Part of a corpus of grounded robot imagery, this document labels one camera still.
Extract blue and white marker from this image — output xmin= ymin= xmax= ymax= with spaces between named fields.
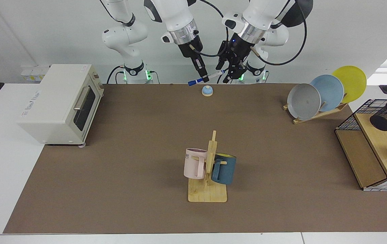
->
xmin=188 ymin=69 xmax=229 ymax=86

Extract grey plate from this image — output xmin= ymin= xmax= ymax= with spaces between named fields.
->
xmin=287 ymin=83 xmax=322 ymax=121

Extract pink cup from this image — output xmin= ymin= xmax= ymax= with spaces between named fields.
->
xmin=184 ymin=148 xmax=208 ymax=180

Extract wooden plate rack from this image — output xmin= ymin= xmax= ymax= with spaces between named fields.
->
xmin=283 ymin=102 xmax=349 ymax=125

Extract dark teal cup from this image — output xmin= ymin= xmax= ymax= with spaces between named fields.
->
xmin=211 ymin=153 xmax=237 ymax=185

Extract brown table cloth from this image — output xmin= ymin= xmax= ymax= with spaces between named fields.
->
xmin=3 ymin=83 xmax=387 ymax=234

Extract light blue plate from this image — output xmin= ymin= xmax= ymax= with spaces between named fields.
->
xmin=310 ymin=74 xmax=345 ymax=113

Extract yellow plate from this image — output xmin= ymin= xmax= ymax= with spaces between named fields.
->
xmin=332 ymin=65 xmax=367 ymax=104

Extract wooden cup stand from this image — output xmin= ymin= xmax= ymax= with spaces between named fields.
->
xmin=188 ymin=130 xmax=228 ymax=203

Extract pale toaster oven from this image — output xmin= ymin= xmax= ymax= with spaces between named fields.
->
xmin=17 ymin=64 xmax=105 ymax=148

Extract white boxes row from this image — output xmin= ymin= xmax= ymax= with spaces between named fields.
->
xmin=21 ymin=65 xmax=51 ymax=83

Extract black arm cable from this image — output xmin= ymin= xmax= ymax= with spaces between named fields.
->
xmin=190 ymin=0 xmax=230 ymax=57
xmin=249 ymin=0 xmax=308 ymax=66

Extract black base cable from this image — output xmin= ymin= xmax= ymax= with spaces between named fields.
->
xmin=107 ymin=65 xmax=125 ymax=84

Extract wire basket with wooden floor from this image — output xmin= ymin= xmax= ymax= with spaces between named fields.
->
xmin=335 ymin=99 xmax=387 ymax=192

